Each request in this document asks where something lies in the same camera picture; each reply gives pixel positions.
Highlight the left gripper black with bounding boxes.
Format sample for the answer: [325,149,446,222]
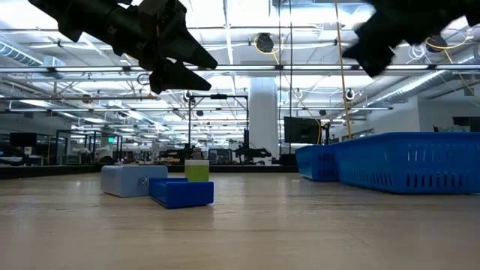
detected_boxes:
[108,0,219,95]

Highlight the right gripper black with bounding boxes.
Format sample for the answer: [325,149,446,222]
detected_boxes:
[341,0,466,78]

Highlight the green and white charger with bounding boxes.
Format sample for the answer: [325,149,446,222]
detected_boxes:
[184,159,211,183]

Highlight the light blue large charger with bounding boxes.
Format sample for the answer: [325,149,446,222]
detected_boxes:
[100,164,169,199]

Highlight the bright blue digital clock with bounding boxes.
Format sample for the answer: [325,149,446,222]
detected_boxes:
[148,177,215,210]

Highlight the white square column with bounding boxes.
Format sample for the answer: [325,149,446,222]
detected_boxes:
[249,76,280,166]

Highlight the black computer monitor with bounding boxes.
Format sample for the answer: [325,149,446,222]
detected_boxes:
[283,115,322,145]

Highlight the black cage frames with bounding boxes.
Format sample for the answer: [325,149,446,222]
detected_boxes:
[55,129,124,165]

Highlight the black flat screen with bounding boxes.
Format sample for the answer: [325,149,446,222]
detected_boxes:
[451,115,480,134]

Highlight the blue plastic slotted basket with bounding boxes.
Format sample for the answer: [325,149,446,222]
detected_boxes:
[294,144,341,182]
[332,131,480,195]

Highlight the small dark monitor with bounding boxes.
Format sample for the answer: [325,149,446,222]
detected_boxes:
[9,131,38,148]

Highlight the black cable loop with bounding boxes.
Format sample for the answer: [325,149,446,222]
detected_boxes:
[136,72,155,86]

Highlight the black robot station frame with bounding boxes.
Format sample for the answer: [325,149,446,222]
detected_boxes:
[187,93,251,166]

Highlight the black cable reel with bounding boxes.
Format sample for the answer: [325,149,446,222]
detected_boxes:
[426,34,448,53]
[256,32,275,53]

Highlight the silver ventilation duct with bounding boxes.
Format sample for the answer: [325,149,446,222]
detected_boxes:
[365,44,480,110]

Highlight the yellow hanging cable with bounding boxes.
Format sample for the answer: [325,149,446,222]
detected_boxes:
[333,0,354,141]

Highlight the thin black hanging cable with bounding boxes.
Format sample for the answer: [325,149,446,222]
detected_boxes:
[289,0,293,155]
[277,0,282,155]

